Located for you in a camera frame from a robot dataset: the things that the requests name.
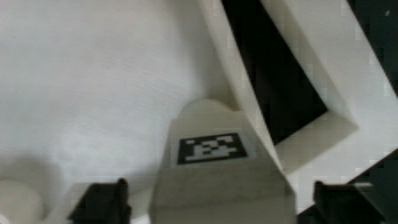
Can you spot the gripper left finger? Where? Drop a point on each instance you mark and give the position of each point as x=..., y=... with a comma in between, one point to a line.
x=102, y=207

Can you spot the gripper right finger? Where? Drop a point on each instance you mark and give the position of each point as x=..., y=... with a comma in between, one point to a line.
x=344, y=206

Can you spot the white leg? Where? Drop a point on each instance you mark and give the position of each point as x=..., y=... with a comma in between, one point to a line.
x=221, y=185

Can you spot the white square tabletop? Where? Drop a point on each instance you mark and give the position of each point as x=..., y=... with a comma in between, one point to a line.
x=109, y=62

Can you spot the white U-shaped fence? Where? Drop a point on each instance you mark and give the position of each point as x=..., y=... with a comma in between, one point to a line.
x=351, y=137

